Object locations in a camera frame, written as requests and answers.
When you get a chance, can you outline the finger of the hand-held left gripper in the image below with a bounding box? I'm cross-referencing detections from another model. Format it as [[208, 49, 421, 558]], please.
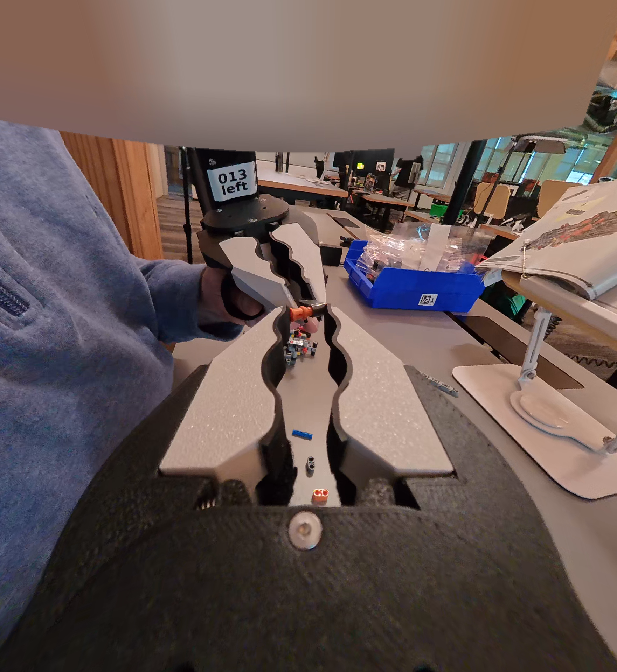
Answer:
[[218, 236, 300, 312], [270, 222, 328, 305]]

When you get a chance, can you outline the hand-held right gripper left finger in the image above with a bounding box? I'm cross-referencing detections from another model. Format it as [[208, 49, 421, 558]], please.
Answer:
[[160, 306, 294, 494]]

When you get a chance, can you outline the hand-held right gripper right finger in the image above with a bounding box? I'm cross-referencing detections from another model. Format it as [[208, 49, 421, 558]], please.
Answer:
[[323, 304, 455, 494]]

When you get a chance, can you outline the partly built lego car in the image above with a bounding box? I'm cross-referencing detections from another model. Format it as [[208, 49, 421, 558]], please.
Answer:
[[283, 324, 320, 366]]

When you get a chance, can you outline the long grey lego beam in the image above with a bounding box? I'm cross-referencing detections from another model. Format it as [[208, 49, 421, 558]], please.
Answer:
[[421, 374, 459, 397]]

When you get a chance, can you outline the lego instruction booklet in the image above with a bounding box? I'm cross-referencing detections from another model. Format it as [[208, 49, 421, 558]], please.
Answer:
[[474, 173, 617, 301]]

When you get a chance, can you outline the person's left hand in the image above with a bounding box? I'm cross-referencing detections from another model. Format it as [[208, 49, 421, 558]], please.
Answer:
[[198, 264, 267, 330]]

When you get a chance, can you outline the black tripod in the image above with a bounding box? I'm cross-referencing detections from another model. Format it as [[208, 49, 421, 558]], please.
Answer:
[[179, 147, 195, 264]]

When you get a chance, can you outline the wood-edged office desk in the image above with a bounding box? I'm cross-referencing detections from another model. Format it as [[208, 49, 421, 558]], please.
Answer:
[[256, 172, 349, 201]]

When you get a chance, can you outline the blue plastic bin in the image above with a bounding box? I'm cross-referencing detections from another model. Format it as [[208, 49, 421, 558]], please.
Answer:
[[343, 239, 487, 310]]

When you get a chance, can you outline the pile of clear plastic bags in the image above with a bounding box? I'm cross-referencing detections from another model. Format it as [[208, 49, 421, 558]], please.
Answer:
[[358, 223, 490, 276]]

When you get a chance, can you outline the tan wooden chair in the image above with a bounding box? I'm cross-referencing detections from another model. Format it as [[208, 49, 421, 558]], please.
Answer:
[[471, 181, 511, 218], [537, 180, 582, 216]]

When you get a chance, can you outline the person's blue sweater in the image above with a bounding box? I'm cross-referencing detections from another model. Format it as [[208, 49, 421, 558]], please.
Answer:
[[0, 115, 175, 672]]

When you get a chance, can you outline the black round floor lamp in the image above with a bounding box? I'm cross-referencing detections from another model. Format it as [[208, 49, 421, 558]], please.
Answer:
[[498, 134, 568, 221]]

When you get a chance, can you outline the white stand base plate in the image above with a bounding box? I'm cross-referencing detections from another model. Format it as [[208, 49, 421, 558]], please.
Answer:
[[453, 273, 617, 499]]

